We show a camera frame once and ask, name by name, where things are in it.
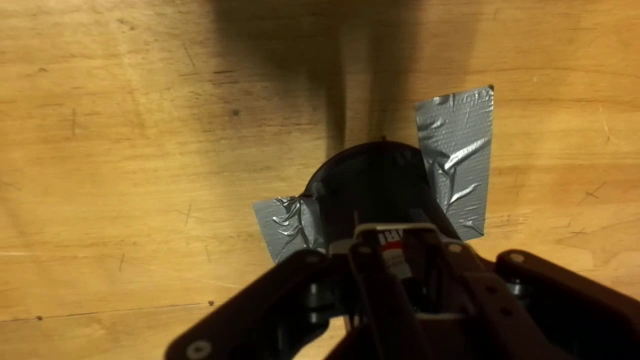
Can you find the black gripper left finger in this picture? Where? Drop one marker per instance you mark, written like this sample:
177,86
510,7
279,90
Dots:
292,304

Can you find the grey duct tape left piece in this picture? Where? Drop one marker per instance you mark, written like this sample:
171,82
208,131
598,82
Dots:
289,224

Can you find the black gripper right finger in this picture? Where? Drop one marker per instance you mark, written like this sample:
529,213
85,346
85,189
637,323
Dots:
519,306

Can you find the grey duct tape piece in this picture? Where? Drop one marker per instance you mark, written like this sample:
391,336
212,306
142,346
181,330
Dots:
454,134
289,224

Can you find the red rubber band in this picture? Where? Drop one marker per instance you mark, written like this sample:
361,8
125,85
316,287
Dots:
391,239

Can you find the grey duct tape right piece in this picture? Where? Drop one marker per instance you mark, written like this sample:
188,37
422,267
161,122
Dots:
454,134

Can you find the dark upside-down cup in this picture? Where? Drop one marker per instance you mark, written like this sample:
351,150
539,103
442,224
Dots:
375,183

